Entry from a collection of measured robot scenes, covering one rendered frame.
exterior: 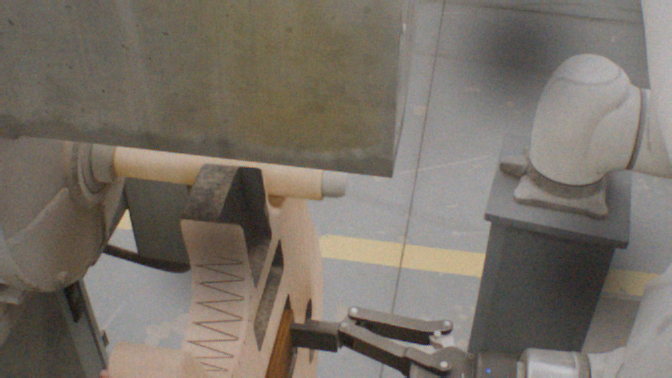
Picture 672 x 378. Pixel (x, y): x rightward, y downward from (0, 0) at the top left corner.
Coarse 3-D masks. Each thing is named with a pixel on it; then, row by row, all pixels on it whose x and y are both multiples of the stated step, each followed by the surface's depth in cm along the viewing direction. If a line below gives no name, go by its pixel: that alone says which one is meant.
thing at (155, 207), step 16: (128, 192) 96; (144, 192) 95; (160, 192) 95; (176, 192) 94; (128, 208) 98; (144, 208) 97; (160, 208) 96; (176, 208) 96; (144, 224) 99; (160, 224) 98; (176, 224) 98; (144, 240) 101; (160, 240) 100; (176, 240) 99; (128, 256) 105; (144, 256) 103; (160, 256) 102; (176, 256) 101; (176, 272) 108
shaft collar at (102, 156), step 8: (96, 144) 64; (96, 152) 64; (104, 152) 64; (112, 152) 64; (96, 160) 64; (104, 160) 64; (112, 160) 64; (96, 168) 65; (104, 168) 64; (112, 168) 65; (96, 176) 65; (104, 176) 65; (112, 176) 65; (120, 176) 67
